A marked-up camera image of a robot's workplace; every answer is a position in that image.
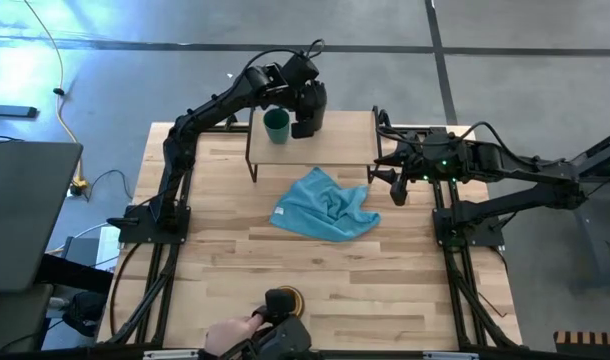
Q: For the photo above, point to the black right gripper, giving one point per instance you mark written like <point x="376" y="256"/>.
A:
<point x="435" y="155"/>

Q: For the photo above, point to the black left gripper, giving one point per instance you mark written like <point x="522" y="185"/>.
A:
<point x="312" y="102"/>

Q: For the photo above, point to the green plastic cup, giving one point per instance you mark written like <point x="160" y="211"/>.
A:
<point x="276" y="125"/>

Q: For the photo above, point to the dark brown mug yellow inside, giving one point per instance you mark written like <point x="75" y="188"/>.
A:
<point x="300" y="302"/>

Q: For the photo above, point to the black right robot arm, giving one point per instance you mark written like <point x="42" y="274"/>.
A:
<point x="530" y="172"/>

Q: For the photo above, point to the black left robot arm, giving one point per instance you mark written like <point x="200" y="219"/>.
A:
<point x="180" y="145"/>

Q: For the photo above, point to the wooden shelf with black legs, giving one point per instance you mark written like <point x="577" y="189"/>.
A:
<point x="340" y="145"/>

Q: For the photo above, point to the blue microfibre cloth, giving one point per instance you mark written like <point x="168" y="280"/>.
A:
<point x="325" y="210"/>

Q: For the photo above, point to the thin black hex key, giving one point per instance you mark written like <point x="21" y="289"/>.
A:
<point x="500" y="311"/>

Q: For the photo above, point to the black handheld controller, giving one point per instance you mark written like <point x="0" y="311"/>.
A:
<point x="280" y="335"/>

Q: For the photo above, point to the grey metal stand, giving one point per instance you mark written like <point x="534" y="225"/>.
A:
<point x="597" y="240"/>

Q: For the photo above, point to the person's hand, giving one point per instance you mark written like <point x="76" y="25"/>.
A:
<point x="230" y="335"/>

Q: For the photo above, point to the yellow power plug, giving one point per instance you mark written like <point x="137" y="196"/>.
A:
<point x="78" y="186"/>

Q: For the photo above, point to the black and wood striped object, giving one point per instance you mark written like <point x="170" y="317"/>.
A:
<point x="590" y="342"/>

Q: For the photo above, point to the flat black bar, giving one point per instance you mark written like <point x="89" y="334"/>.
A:
<point x="10" y="111"/>

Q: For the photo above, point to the grey desk top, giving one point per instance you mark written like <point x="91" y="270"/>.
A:
<point x="25" y="215"/>

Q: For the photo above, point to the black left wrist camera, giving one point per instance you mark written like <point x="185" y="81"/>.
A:
<point x="300" y="69"/>

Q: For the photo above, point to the black frame clamp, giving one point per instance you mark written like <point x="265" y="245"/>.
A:
<point x="383" y="119"/>
<point x="230" y="121"/>

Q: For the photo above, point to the black aluminium table frame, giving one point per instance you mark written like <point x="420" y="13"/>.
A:
<point x="451" y="265"/>

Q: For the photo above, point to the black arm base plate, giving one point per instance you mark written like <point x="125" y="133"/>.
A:
<point x="485" y="235"/>
<point x="135" y="232"/>

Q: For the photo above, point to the silver frame bracket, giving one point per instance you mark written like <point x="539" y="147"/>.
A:
<point x="450" y="356"/>
<point x="170" y="354"/>

